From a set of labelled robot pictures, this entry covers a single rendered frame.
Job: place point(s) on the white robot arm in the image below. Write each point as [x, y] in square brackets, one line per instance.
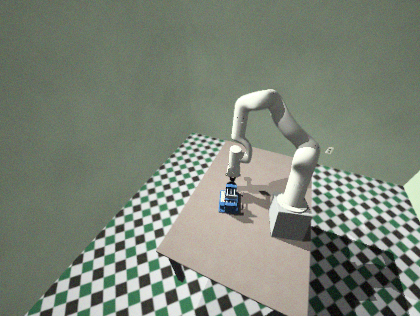
[305, 158]

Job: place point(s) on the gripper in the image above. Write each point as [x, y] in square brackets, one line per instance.
[231, 172]

